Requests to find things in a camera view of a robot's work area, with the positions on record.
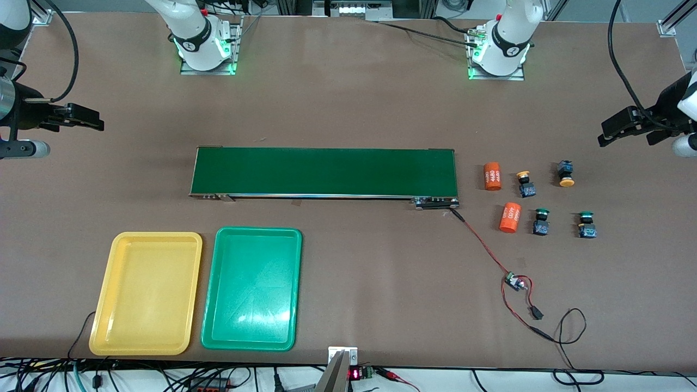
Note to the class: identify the silver camera mount bracket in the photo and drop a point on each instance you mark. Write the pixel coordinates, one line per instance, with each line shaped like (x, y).
(337, 375)

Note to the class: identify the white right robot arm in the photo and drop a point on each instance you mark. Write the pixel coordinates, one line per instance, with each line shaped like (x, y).
(190, 27)

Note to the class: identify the red alligator clip lead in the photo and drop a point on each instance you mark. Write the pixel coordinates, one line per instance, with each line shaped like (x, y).
(395, 375)

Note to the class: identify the aluminium frame post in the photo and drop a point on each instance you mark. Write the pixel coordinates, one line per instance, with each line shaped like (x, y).
(42, 17)
(668, 26)

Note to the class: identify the small green circuit board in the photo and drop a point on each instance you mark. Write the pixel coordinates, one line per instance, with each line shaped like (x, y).
(512, 280)

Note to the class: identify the metal device with lights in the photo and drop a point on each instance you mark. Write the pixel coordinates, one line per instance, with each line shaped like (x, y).
(354, 10)

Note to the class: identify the green belt conveyor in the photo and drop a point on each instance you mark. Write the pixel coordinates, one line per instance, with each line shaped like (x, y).
(326, 171)

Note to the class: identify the green plastic tray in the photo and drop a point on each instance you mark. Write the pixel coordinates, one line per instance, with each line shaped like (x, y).
(250, 305)

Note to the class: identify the red digit display module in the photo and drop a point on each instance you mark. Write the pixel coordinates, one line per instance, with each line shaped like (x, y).
(355, 374)

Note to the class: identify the yellow push button switch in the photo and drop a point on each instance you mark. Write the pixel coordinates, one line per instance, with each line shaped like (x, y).
(565, 173)
(525, 188)

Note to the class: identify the black plug connector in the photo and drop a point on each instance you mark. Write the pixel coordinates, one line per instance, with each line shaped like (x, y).
(536, 312)

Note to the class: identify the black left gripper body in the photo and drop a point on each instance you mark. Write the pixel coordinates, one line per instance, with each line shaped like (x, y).
(665, 103)

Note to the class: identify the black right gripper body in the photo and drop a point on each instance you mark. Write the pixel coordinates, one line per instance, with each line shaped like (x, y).
(27, 113)

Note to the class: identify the orange cylinder white 4680 print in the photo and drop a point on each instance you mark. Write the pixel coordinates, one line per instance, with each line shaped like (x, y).
(510, 218)
(493, 176)

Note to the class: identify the orange power strip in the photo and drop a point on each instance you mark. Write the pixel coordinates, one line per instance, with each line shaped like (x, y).
(209, 385)

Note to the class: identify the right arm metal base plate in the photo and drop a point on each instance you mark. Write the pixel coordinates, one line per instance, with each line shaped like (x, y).
(235, 54)

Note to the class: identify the yellow plastic tray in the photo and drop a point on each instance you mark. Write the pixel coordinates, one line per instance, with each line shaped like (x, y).
(144, 294)

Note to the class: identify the green push button switch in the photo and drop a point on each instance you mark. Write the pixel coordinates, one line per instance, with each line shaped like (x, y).
(587, 228)
(540, 224)

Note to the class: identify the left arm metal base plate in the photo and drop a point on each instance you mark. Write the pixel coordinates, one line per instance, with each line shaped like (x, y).
(517, 78)

